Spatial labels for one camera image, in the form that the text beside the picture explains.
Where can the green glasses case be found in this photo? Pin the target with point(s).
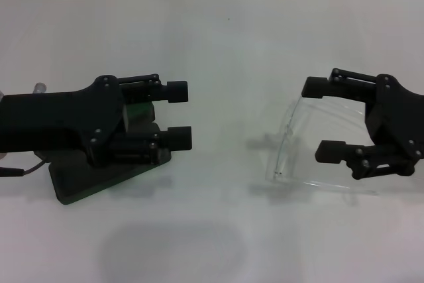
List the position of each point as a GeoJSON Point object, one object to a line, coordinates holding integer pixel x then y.
{"type": "Point", "coordinates": [99, 180]}

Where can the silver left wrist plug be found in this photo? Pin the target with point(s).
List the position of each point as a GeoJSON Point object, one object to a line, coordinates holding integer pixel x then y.
{"type": "Point", "coordinates": [40, 87]}

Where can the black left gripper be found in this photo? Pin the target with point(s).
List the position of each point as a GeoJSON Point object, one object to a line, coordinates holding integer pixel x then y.
{"type": "Point", "coordinates": [49, 120]}

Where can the clear plastic glasses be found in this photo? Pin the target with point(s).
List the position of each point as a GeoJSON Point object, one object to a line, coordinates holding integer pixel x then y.
{"type": "Point", "coordinates": [280, 155]}

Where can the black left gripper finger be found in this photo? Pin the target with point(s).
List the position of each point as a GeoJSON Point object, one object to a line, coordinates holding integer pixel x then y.
{"type": "Point", "coordinates": [179, 138]}
{"type": "Point", "coordinates": [175, 92]}

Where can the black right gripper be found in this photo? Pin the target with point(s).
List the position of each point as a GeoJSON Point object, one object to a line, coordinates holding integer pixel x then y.
{"type": "Point", "coordinates": [394, 120]}

